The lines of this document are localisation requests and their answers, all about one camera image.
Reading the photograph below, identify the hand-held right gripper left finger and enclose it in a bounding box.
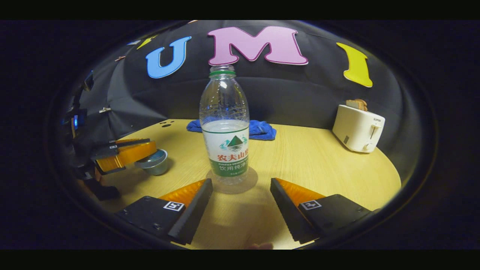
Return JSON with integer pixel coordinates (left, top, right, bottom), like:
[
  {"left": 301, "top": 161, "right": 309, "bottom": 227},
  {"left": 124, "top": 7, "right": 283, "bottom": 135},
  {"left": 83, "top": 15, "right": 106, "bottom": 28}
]
[{"left": 114, "top": 178, "right": 214, "bottom": 246}]

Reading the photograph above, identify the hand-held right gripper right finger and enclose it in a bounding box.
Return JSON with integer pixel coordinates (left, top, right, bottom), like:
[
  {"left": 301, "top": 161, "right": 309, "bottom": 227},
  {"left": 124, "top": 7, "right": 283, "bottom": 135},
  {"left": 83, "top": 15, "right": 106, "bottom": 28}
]
[{"left": 269, "top": 177, "right": 372, "bottom": 244}]

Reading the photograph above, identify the grey teacup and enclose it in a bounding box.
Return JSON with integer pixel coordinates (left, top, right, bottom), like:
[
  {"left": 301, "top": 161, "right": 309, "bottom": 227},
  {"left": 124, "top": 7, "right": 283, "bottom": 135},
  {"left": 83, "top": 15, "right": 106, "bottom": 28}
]
[{"left": 134, "top": 149, "right": 169, "bottom": 176}]

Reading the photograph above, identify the round brown coaster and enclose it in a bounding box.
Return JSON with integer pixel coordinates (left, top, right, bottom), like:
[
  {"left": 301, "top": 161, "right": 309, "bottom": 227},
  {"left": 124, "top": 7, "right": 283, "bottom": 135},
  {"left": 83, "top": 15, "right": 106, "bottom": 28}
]
[{"left": 205, "top": 167, "right": 258, "bottom": 195}]

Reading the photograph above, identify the clear plastic water bottle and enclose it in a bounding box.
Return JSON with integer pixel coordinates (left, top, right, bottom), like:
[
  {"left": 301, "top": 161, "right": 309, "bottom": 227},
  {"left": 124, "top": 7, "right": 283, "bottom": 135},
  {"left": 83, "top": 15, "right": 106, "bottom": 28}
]
[{"left": 199, "top": 65, "right": 251, "bottom": 186}]

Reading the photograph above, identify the blue towel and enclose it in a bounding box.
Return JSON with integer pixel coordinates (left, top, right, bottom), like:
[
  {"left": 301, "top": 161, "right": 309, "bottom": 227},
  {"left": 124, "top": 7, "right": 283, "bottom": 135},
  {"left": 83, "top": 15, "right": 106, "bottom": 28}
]
[{"left": 186, "top": 119, "right": 277, "bottom": 141}]

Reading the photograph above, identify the white toaster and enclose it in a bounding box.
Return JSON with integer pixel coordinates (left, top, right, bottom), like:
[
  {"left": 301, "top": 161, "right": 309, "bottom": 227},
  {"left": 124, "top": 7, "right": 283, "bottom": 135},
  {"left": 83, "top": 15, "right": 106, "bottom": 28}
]
[{"left": 332, "top": 104, "right": 386, "bottom": 153}]

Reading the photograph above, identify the black backdrop cloth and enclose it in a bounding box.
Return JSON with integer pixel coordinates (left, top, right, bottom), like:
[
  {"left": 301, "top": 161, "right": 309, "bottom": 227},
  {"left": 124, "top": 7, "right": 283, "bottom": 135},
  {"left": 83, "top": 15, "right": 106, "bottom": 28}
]
[{"left": 75, "top": 21, "right": 420, "bottom": 180}]

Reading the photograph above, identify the bread slice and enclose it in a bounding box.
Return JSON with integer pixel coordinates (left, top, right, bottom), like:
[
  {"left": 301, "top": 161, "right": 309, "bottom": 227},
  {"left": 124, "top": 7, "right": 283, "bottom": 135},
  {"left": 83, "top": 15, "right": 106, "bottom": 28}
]
[{"left": 345, "top": 99, "right": 368, "bottom": 112}]

